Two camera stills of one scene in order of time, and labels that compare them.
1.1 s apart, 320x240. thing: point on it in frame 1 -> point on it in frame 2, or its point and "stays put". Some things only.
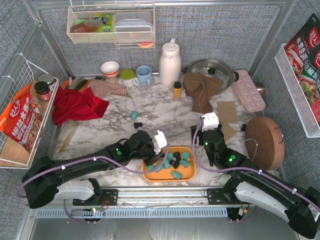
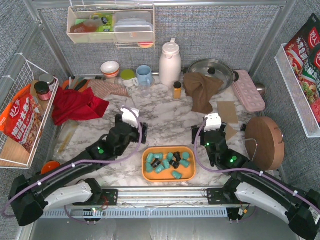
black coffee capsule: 177,155 stays put
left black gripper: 154,157 -> 144,129
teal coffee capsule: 176,175 stays put
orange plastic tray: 180,166 stays put
